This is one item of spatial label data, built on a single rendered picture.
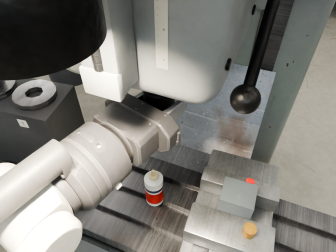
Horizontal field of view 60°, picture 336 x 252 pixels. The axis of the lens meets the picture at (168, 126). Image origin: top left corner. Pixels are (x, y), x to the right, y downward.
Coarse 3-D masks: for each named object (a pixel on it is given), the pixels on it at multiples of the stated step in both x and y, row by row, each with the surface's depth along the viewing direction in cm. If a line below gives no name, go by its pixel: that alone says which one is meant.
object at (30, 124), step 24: (0, 96) 61; (24, 96) 61; (48, 96) 61; (72, 96) 66; (0, 120) 62; (24, 120) 59; (48, 120) 58; (72, 120) 68; (0, 144) 69; (24, 144) 66
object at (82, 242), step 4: (80, 240) 68; (80, 244) 67; (84, 244) 67; (88, 244) 67; (92, 244) 67; (76, 248) 66; (80, 248) 66; (84, 248) 66; (88, 248) 66; (92, 248) 66; (96, 248) 66; (100, 248) 66
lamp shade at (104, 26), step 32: (0, 0) 10; (32, 0) 10; (64, 0) 11; (96, 0) 13; (0, 32) 10; (32, 32) 11; (64, 32) 12; (96, 32) 13; (0, 64) 11; (32, 64) 12; (64, 64) 12
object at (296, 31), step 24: (288, 0) 61; (312, 0) 60; (288, 24) 65; (312, 24) 63; (240, 48) 73; (288, 48) 69; (312, 48) 67; (288, 72) 73; (288, 96) 77; (264, 120) 86; (264, 144) 92
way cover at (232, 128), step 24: (240, 72) 76; (264, 72) 74; (216, 96) 80; (264, 96) 76; (192, 120) 84; (216, 120) 82; (240, 120) 80; (192, 144) 83; (216, 144) 82; (240, 144) 80; (192, 168) 80
